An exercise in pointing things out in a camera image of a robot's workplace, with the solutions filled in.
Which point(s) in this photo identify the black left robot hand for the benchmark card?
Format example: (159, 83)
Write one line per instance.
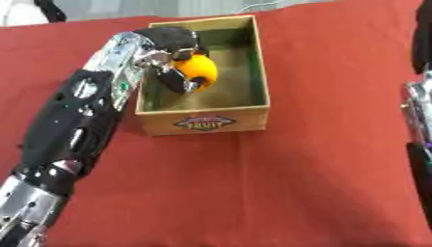
(169, 38)

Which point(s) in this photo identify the tan cardboard box green inside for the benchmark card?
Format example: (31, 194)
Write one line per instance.
(213, 96)

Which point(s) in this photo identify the orange toy fruit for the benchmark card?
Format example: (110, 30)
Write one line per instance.
(198, 69)

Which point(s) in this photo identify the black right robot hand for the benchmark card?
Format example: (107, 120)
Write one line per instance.
(422, 35)

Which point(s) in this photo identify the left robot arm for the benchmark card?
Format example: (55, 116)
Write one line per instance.
(73, 128)

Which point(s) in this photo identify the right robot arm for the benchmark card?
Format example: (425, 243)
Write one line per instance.
(419, 128)

